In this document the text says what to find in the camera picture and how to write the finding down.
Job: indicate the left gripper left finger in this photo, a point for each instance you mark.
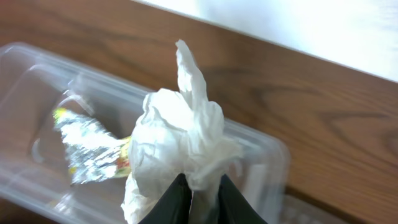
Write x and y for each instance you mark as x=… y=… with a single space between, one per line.
x=174 y=205

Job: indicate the white tissue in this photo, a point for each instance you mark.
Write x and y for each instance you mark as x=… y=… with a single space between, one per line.
x=179 y=132

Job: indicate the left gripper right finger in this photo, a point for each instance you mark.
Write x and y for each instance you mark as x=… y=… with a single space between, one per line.
x=234 y=208

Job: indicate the yellow foil snack wrapper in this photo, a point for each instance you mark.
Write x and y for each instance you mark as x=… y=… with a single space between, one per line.
x=93 y=153

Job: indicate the clear plastic bin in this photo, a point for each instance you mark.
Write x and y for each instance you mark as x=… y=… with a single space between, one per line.
x=34 y=170

